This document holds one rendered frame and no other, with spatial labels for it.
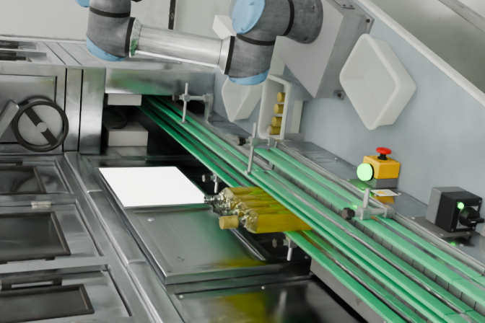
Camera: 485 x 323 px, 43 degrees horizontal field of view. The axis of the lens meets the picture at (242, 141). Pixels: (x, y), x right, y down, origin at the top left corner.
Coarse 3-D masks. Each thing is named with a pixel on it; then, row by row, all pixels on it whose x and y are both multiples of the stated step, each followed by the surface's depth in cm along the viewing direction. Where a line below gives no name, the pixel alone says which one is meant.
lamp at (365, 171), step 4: (364, 164) 162; (368, 164) 162; (360, 168) 162; (364, 168) 161; (368, 168) 161; (372, 168) 162; (360, 172) 162; (364, 172) 161; (368, 172) 161; (372, 172) 161; (360, 176) 162; (364, 176) 161; (368, 176) 161; (372, 176) 162
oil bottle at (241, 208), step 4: (264, 200) 181; (268, 200) 181; (272, 200) 182; (276, 200) 182; (240, 204) 176; (244, 204) 176; (248, 204) 177; (252, 204) 177; (256, 204) 177; (260, 204) 178; (264, 204) 178; (268, 204) 179; (272, 204) 179; (276, 204) 179; (280, 204) 180; (236, 208) 176; (240, 208) 174; (244, 208) 174; (248, 208) 174; (240, 212) 174; (244, 212) 174
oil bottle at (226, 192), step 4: (224, 188) 187; (228, 188) 187; (232, 188) 188; (236, 188) 188; (240, 188) 189; (244, 188) 189; (248, 188) 189; (252, 188) 190; (256, 188) 190; (260, 188) 191; (220, 192) 186; (224, 192) 185; (228, 192) 184; (232, 192) 185; (236, 192) 185; (240, 192) 185; (244, 192) 186; (248, 192) 186; (252, 192) 187; (256, 192) 187; (260, 192) 188; (264, 192) 188; (224, 196) 184; (228, 196) 184; (224, 200) 184
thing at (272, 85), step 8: (272, 80) 214; (280, 80) 204; (264, 88) 215; (272, 88) 216; (280, 88) 216; (288, 88) 200; (264, 96) 215; (272, 96) 216; (288, 96) 200; (264, 104) 216; (272, 104) 217; (264, 112) 217; (272, 112) 218; (264, 120) 218; (264, 128) 219; (264, 136) 215; (272, 136) 215; (280, 136) 204
